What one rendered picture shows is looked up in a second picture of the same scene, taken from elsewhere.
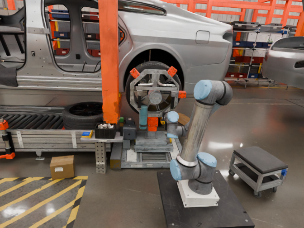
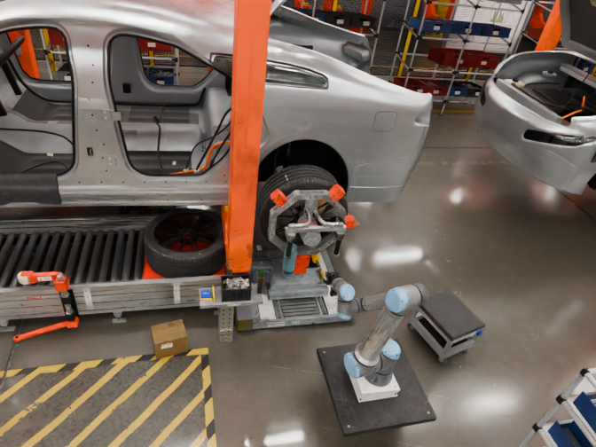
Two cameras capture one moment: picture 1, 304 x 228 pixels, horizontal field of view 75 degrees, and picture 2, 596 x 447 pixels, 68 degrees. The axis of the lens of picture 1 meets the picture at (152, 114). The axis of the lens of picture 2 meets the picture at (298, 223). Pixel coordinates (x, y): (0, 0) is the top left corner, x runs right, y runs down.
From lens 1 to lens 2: 1.42 m
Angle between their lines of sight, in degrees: 18
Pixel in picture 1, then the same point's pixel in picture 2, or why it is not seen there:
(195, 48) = (371, 137)
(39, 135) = (120, 291)
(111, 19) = (253, 137)
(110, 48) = (247, 176)
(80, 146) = (186, 300)
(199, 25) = (380, 102)
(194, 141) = (380, 344)
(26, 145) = (98, 306)
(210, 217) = (388, 412)
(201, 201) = (379, 395)
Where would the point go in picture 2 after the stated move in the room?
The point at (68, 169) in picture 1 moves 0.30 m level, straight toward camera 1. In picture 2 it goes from (179, 344) to (196, 377)
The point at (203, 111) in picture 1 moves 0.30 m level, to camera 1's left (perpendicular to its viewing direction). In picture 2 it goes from (395, 320) to (338, 321)
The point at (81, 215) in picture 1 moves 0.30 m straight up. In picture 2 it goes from (220, 411) to (221, 385)
